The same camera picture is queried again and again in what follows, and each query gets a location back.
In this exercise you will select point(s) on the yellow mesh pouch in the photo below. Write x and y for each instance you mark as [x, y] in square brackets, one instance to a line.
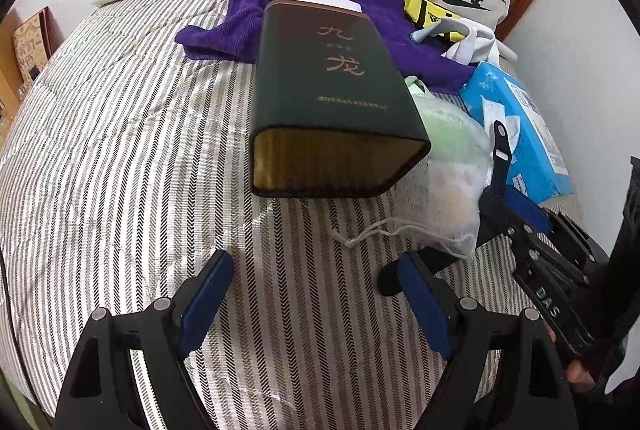
[425, 10]

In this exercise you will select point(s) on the purple towel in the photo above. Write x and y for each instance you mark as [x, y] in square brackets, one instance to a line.
[240, 25]

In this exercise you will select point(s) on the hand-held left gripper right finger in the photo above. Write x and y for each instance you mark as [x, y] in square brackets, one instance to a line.
[425, 305]

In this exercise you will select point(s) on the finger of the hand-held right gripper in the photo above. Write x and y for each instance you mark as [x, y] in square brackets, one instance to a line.
[425, 272]
[527, 210]

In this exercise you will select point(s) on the white cloth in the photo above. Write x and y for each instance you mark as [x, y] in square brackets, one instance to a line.
[472, 43]

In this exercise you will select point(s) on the blue tissue pack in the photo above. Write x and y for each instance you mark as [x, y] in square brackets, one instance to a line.
[530, 125]

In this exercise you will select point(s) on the dark green tin box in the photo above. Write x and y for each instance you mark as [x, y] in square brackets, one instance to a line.
[330, 110]

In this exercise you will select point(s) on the person's right hand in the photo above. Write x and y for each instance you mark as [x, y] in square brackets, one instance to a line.
[582, 372]

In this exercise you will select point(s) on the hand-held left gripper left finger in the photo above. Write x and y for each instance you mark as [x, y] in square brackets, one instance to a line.
[207, 300]

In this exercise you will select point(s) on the patterned cardboard box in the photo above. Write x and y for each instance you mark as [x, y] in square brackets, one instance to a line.
[35, 45]

